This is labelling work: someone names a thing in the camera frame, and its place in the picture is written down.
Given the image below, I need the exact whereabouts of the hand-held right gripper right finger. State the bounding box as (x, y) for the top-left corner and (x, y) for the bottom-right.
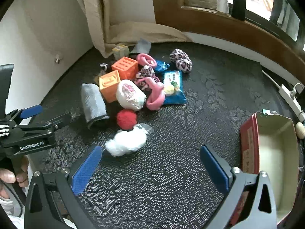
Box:
(200, 145), (279, 229)

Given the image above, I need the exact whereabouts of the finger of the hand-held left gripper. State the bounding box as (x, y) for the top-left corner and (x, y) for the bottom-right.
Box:
(17, 113), (72, 135)
(8, 104), (44, 125)

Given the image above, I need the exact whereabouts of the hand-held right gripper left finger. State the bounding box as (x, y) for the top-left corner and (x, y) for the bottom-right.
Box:
(24, 145), (103, 229)

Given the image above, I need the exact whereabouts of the red tin container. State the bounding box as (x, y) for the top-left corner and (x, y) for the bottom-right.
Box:
(239, 112), (299, 226)

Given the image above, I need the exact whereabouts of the light orange toy cube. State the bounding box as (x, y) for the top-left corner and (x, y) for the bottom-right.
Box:
(99, 70), (122, 103)

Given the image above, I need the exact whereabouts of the black sock with white stripe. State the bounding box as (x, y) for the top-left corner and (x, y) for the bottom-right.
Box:
(94, 63), (115, 81)

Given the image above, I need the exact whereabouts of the orange cube with grid holes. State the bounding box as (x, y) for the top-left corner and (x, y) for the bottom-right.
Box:
(112, 56), (139, 80)

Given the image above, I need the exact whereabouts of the yellow and white box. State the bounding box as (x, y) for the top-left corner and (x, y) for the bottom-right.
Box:
(112, 43), (130, 61)

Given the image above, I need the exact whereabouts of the leopard sock with pink band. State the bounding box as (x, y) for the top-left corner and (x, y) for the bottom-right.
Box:
(135, 65), (161, 92)

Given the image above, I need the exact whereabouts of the pink ring toy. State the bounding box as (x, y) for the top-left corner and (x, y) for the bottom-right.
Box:
(143, 77), (165, 110)
(136, 53), (158, 68)

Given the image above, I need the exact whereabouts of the leopard print sock bundle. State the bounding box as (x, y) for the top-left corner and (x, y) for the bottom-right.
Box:
(170, 49), (193, 73)

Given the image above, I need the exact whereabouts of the person's left forearm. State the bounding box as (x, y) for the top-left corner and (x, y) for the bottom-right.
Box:
(0, 194), (18, 217)

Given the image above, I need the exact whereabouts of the person's left hand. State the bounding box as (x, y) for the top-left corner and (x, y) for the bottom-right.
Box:
(0, 157), (29, 197)

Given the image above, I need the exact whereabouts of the grey rolled towel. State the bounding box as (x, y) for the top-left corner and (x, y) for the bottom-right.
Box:
(81, 83), (110, 130)

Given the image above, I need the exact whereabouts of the white fluffy ball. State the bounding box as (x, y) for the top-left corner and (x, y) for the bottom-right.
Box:
(105, 126), (147, 157)

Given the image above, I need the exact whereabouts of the red yarn ball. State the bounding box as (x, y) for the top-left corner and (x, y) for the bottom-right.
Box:
(116, 109), (138, 130)

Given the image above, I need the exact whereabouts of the clear plastic wrapper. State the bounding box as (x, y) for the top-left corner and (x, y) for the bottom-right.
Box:
(133, 123), (153, 135)

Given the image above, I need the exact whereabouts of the white wrapped bundle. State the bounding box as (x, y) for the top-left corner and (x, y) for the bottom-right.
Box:
(116, 79), (147, 111)

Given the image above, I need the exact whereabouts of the beige wooden egg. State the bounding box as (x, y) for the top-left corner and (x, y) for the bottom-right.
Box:
(295, 122), (305, 139)

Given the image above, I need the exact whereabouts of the white power strip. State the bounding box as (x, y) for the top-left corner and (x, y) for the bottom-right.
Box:
(279, 83), (305, 122)

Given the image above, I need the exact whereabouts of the beige curtain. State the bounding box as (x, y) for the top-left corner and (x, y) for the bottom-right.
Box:
(79, 0), (191, 58)

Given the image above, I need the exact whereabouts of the grey cloth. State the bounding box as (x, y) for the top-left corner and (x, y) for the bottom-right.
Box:
(130, 38), (152, 54)

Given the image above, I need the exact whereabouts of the small blue snack packet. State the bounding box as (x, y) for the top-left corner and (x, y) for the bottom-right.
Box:
(154, 60), (170, 74)

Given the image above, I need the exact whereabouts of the black box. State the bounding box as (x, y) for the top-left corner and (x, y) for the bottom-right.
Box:
(232, 0), (246, 21)

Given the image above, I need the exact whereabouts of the white paper cup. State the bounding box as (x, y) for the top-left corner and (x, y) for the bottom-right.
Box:
(217, 0), (229, 13)

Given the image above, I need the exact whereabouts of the white power strip cable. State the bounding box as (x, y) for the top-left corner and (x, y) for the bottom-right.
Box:
(262, 70), (282, 89)

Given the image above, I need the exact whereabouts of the white plug with cable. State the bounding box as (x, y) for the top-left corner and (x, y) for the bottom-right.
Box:
(289, 83), (303, 99)

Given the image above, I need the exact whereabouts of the wooden window frame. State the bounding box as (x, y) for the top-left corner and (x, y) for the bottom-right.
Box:
(150, 0), (305, 81)

